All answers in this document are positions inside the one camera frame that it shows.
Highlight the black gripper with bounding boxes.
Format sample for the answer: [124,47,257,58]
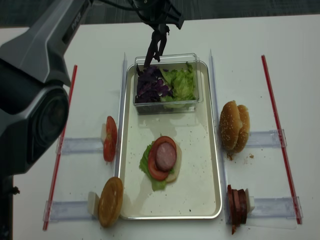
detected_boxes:
[131,0,185,42]

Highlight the purple cabbage strips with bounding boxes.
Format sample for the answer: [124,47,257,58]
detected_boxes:
[142,29,168,68]

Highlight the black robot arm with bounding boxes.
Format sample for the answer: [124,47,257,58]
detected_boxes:
[0,0,93,240]

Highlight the green lettuce pile in box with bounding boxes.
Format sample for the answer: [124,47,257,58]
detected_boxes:
[160,62,196,102]

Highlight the white block behind tomato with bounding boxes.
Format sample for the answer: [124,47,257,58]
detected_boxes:
[100,123,107,144]

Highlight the upright tomato slices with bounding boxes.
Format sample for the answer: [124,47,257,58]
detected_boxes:
[103,116,118,162]

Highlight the tomato slice on stack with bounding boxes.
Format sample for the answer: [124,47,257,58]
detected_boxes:
[148,136,177,181]

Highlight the white bread slice on tray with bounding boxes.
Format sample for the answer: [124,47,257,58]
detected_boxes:
[165,143,182,184]

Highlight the lettuce leaf on stack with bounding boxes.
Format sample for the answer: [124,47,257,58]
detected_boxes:
[139,141,174,192]

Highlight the upright sausage slices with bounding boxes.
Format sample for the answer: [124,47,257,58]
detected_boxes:
[227,184,250,235]

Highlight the clear plastic salad box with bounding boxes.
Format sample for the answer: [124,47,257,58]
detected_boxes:
[133,53,203,115]

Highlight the purple cabbage pile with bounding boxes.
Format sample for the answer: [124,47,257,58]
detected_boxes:
[135,65,173,104]

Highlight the sesame bun rear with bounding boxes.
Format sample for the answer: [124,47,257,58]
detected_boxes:
[233,105,251,153]

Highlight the sesame bun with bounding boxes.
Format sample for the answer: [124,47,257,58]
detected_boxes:
[233,105,251,153]
[219,100,243,151]

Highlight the sesame bun front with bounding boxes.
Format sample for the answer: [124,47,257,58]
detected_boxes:
[219,100,243,151]

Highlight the sausage slice on stack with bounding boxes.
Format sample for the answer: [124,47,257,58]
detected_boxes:
[155,142,177,172]

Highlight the white metal tray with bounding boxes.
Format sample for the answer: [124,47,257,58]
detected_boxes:
[116,62,223,220]

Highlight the upright toasted bun half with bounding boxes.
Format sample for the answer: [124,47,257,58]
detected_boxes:
[98,176,124,228]

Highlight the white block behind bun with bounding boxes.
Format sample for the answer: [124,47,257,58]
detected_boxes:
[87,191,100,218]

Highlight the left red strip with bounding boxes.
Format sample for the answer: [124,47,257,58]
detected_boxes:
[42,65,78,232]

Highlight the red strip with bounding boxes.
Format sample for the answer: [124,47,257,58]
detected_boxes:
[42,65,78,232]
[261,55,303,225]

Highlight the white block behind sausage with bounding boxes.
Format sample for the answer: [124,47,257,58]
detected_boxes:
[244,188,255,214]

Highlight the right red strip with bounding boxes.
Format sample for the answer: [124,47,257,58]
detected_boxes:
[261,55,303,225]

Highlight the upper left clear rail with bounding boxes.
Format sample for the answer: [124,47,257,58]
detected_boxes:
[56,137,103,155]

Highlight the clear rail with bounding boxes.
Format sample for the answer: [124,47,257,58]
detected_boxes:
[43,201,98,222]
[247,196,301,219]
[246,129,287,148]
[56,137,103,155]

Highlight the upper right clear rail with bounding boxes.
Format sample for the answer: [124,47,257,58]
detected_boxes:
[246,129,287,148]

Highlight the lower right clear rail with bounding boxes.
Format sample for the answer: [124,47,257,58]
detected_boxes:
[247,196,301,219]

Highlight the lower left clear rail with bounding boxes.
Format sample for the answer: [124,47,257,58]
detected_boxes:
[43,201,98,222]

